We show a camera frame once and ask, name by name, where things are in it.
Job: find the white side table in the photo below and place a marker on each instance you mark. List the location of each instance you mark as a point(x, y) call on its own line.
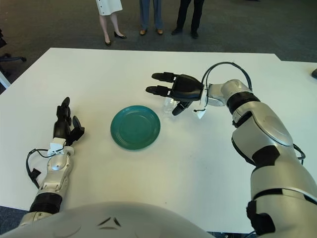
point(3, 78)

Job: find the person in blue jeans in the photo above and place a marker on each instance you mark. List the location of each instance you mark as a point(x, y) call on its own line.
point(146, 12)

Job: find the clear bottle with blue cap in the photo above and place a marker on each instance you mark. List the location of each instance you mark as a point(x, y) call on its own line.
point(168, 105)

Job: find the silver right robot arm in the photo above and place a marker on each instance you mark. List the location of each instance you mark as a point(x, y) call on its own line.
point(270, 116)

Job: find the grey robot torso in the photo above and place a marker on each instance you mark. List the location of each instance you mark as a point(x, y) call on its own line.
point(99, 223)

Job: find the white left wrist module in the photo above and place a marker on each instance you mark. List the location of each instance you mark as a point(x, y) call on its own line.
point(58, 146)

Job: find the person in white skirt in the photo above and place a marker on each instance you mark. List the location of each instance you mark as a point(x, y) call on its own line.
point(109, 6)

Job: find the dark flat device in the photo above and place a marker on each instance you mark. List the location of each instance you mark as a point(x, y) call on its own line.
point(314, 74)

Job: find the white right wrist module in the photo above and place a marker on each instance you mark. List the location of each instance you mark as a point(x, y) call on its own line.
point(201, 114)

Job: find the green round plate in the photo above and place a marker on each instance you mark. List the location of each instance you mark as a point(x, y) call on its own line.
point(135, 127)

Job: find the person in black trousers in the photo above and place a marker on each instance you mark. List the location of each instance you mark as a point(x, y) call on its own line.
point(185, 12)

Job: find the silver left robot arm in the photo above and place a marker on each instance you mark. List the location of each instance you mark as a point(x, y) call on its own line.
point(58, 166)

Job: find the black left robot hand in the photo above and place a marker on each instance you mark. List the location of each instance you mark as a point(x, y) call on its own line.
point(62, 126)

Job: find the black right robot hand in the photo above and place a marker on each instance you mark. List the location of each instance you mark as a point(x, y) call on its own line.
point(188, 88)

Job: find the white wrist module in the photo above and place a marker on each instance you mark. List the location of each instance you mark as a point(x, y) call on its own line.
point(58, 146)
point(201, 114)

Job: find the black office chair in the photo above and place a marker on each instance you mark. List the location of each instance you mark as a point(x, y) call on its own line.
point(10, 59)

